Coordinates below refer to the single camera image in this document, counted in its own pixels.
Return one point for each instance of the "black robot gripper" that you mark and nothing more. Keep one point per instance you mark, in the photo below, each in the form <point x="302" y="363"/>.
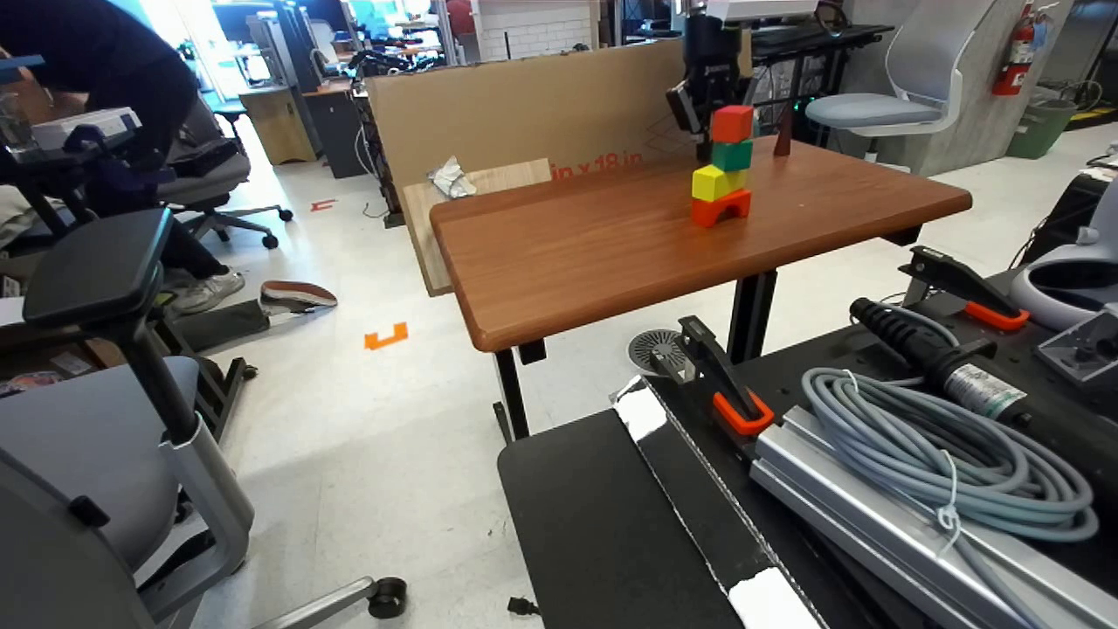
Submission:
<point x="697" y="97"/>

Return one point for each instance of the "short dark brown cone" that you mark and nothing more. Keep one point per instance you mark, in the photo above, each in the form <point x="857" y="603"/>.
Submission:
<point x="785" y="135"/>

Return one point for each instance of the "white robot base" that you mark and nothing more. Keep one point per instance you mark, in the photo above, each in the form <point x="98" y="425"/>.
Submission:
<point x="1070" y="264"/>

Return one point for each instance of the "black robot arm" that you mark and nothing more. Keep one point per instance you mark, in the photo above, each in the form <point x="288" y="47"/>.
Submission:
<point x="711" y="45"/>

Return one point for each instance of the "red top cube block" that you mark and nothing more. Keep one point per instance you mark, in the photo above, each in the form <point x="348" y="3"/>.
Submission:
<point x="730" y="123"/>

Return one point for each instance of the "green cube block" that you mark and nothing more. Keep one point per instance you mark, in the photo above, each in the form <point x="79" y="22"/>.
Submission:
<point x="730" y="157"/>

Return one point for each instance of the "yellow cube block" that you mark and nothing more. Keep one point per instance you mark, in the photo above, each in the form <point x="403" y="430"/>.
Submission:
<point x="711" y="182"/>

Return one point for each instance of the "large cardboard sheet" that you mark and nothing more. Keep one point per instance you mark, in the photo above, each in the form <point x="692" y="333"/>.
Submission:
<point x="581" y="112"/>

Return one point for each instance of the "orange arch block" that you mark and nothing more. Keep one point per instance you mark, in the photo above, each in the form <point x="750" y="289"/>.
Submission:
<point x="730" y="206"/>

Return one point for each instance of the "white office chair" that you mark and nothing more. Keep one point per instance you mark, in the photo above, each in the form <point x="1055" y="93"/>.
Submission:
<point x="923" y="79"/>

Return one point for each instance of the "brown wooden table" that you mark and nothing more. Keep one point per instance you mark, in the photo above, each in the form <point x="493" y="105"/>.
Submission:
<point x="541" y="259"/>

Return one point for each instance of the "black orange clamp left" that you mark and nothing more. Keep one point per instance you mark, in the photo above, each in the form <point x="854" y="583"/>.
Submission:
<point x="692" y="355"/>

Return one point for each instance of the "black orange clamp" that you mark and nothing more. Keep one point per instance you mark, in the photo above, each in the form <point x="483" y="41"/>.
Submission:
<point x="939" y="270"/>
<point x="692" y="355"/>

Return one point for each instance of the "black orange clamp right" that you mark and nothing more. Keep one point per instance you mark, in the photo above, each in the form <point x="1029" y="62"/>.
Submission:
<point x="939" y="270"/>

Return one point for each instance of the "red fire extinguisher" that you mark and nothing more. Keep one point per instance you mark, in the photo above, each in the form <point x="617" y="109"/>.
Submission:
<point x="1017" y="54"/>

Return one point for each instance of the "black foreground table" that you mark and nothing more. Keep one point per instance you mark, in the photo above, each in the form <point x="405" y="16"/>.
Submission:
<point x="646" y="514"/>

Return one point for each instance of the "shoe on floor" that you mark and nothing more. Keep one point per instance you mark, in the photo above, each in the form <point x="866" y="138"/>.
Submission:
<point x="296" y="294"/>

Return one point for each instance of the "black grey background chair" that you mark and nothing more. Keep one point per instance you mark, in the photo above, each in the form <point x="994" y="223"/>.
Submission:
<point x="207" y="164"/>

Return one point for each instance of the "person in dark clothes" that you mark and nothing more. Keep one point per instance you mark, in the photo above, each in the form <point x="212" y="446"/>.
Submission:
<point x="102" y="57"/>

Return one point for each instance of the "grey office chair foreground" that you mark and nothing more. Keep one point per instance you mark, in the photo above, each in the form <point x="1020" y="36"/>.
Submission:
<point x="115" y="505"/>

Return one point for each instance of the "black cable connector plug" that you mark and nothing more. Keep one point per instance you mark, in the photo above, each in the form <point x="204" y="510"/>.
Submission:
<point x="942" y="363"/>

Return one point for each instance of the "silver aluminium rail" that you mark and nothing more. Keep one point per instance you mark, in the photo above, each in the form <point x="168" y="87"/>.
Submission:
<point x="909" y="553"/>

